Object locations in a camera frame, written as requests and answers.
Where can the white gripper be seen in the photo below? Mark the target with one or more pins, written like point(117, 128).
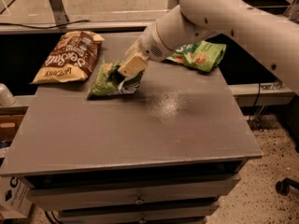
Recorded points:
point(151, 44)

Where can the green jalapeno kettle chip bag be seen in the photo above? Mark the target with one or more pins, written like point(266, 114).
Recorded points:
point(109, 82)

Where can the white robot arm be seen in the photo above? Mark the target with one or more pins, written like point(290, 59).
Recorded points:
point(272, 40)

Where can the brown sea salt chip bag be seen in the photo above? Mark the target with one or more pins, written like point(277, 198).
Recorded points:
point(73, 58)

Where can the light green snack bag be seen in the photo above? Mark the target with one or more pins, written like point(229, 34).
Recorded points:
point(203, 56)

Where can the white paper bag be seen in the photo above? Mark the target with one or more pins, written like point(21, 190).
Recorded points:
point(13, 201)

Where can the grey drawer cabinet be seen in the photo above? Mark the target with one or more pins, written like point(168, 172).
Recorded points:
point(177, 125)

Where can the white cup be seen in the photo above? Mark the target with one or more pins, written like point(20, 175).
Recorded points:
point(6, 97)

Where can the cardboard box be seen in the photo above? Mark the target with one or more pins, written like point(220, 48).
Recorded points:
point(9, 125)

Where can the upper grey drawer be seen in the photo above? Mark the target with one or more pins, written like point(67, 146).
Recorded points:
point(211, 186)

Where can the grey drawer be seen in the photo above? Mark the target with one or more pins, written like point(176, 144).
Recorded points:
point(211, 186)
point(140, 214)

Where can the lower grey drawer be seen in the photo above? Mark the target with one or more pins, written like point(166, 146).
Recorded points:
point(140, 214)

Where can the black chair caster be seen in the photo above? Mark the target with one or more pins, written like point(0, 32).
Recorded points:
point(283, 187)

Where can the left metal bracket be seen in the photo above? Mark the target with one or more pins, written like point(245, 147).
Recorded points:
point(59, 13)

